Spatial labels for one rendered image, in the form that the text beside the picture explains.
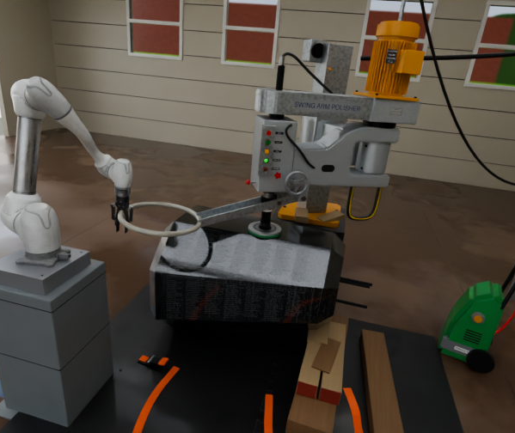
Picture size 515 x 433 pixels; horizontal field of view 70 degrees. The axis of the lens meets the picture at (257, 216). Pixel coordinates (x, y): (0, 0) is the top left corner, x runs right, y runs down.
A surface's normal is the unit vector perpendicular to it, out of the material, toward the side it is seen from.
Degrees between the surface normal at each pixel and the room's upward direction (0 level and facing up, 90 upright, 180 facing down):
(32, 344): 90
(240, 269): 45
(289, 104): 90
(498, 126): 90
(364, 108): 90
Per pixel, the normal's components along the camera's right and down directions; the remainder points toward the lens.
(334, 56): 0.27, 0.38
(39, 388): -0.25, 0.34
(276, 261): -0.10, -0.41
